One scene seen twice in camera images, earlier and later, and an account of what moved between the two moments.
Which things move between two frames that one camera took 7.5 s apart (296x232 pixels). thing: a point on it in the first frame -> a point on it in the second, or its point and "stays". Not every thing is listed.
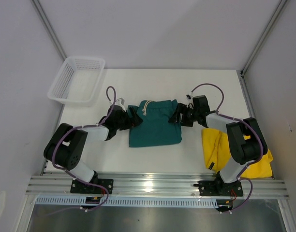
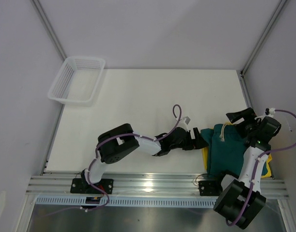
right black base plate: (216, 188) stays
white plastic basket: (78, 81) stays
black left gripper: (132, 122) -> (198, 141)
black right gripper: (182, 108) -> (248, 114)
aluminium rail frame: (156, 186) stays
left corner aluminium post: (38, 7) stays
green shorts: (155, 129) -> (225, 145)
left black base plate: (78, 187) stays
